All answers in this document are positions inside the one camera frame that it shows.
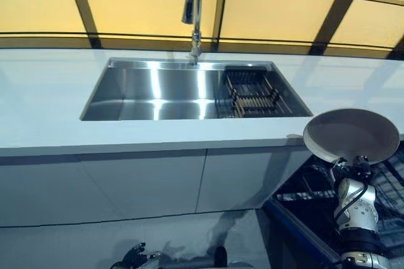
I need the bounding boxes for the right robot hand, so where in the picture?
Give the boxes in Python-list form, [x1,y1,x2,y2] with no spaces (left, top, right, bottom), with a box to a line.
[331,155,372,179]

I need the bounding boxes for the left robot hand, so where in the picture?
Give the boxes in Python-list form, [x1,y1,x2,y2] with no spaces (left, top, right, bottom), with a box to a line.
[121,242,162,268]

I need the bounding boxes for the cream round plate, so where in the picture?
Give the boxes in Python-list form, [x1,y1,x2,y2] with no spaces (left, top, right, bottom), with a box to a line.
[302,108,401,166]

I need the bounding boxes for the white glossy cabinet door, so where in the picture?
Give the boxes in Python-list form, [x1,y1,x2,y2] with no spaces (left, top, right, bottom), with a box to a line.
[195,145,313,213]
[0,147,208,229]

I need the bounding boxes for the right robot leg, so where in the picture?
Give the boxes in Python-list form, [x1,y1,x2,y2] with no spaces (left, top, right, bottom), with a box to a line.
[213,246,253,269]

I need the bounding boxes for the black dish drying rack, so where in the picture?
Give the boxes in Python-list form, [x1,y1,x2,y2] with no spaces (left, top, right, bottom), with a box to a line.
[214,65,294,119]

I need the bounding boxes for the stainless steel sink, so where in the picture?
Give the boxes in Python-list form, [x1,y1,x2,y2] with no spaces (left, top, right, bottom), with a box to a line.
[79,57,314,121]

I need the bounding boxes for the chrome kitchen faucet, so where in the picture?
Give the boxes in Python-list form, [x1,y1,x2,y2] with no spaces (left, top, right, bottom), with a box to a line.
[181,0,205,66]

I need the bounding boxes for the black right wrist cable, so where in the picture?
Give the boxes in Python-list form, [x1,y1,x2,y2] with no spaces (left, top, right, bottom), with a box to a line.
[338,183,369,218]

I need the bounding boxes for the wire dishwasher rack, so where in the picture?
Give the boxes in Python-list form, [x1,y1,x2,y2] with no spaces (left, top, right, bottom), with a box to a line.
[277,155,404,269]

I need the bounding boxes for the yellow window with dark frame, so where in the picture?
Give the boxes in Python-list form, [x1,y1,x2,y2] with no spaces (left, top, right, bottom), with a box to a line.
[0,0,404,60]

